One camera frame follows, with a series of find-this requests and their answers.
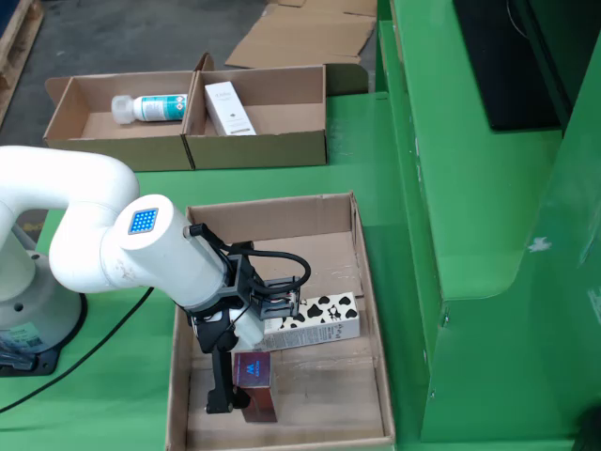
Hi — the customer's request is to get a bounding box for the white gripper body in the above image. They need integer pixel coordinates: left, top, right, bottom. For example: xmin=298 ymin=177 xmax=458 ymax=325
xmin=228 ymin=306 xmax=268 ymax=353

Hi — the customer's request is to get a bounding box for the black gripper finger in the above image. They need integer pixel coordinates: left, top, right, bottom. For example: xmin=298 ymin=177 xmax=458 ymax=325
xmin=191 ymin=311 xmax=252 ymax=415

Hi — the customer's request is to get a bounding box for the red-brown Secret carton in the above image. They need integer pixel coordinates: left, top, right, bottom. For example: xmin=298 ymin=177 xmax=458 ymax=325
xmin=232 ymin=350 xmax=279 ymax=424

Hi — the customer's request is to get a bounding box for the large cardboard tray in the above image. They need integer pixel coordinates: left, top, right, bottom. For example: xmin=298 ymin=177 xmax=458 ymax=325
xmin=164 ymin=191 xmax=397 ymax=451

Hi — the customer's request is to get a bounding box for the shallow open cardboard box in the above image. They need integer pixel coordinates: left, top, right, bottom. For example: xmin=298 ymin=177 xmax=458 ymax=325
xmin=181 ymin=63 xmax=370 ymax=171
xmin=43 ymin=52 xmax=216 ymax=173

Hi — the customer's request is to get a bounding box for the flattened cardboard sheet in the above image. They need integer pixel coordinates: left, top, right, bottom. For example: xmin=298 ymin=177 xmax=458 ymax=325
xmin=223 ymin=0 xmax=378 ymax=70

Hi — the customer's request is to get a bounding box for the cow print carton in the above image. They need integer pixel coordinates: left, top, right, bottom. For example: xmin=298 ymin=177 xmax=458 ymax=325
xmin=262 ymin=291 xmax=362 ymax=352

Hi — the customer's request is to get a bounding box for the plain white carton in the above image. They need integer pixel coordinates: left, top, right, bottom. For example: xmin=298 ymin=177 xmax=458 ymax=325
xmin=204 ymin=81 xmax=257 ymax=137

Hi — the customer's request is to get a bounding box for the white bottle teal label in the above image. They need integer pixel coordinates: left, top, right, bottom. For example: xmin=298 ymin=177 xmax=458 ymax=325
xmin=111 ymin=93 xmax=189 ymax=126

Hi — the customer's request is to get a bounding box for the black flat panel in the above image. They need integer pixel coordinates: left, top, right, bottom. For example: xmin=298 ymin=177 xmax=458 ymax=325
xmin=453 ymin=0 xmax=575 ymax=132

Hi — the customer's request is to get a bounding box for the wooden pallet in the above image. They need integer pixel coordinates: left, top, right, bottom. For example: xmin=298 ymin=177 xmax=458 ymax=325
xmin=0 ymin=0 xmax=46 ymax=90

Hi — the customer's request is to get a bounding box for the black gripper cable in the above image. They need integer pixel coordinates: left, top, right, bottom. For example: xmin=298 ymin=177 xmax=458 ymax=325
xmin=185 ymin=224 xmax=313 ymax=295

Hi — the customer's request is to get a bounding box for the black power cable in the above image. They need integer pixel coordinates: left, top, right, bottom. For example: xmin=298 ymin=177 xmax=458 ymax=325
xmin=0 ymin=286 xmax=155 ymax=415

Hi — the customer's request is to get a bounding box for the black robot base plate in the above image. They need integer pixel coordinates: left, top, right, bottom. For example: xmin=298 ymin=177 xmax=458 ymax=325
xmin=0 ymin=281 xmax=89 ymax=378

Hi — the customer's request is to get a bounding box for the green metal frame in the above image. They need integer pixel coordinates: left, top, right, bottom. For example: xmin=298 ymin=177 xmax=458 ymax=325
xmin=375 ymin=0 xmax=601 ymax=451

